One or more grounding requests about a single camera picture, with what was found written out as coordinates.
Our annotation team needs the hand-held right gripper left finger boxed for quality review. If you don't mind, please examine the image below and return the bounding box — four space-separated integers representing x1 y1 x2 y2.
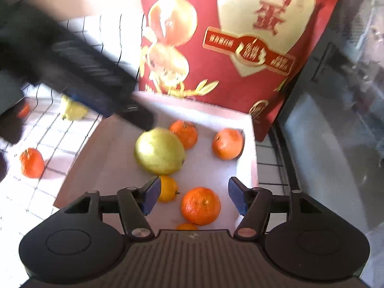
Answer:
61 175 162 242

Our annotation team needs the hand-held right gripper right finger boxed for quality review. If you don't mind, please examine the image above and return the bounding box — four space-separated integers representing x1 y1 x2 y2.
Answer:
228 176 323 242

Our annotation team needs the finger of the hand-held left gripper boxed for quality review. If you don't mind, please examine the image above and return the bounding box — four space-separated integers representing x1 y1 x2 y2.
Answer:
121 102 156 130
61 85 134 119

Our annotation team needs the small yellow orange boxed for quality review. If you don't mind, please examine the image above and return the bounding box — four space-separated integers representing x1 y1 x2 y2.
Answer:
157 175 181 203

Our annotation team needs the small green pear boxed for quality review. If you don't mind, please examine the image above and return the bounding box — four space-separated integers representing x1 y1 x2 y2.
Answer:
60 94 89 121

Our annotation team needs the large green pear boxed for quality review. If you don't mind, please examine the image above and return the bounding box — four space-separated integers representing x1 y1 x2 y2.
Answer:
134 127 187 176

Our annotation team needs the pink cardboard box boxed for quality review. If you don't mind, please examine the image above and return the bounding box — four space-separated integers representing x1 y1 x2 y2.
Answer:
54 91 260 231

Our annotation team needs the large orange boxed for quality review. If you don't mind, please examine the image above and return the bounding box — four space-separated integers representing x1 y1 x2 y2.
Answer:
16 103 31 119

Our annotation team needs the black monitor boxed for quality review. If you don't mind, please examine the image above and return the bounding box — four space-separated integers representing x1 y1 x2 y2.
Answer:
0 69 26 117

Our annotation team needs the red snack bag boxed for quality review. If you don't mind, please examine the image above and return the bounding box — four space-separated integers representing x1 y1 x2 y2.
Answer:
138 0 346 143

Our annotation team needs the black glass computer case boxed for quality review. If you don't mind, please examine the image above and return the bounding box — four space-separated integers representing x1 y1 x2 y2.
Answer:
264 0 384 248

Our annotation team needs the white checked tablecloth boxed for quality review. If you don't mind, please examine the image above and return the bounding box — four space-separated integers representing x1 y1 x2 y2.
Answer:
0 13 298 238

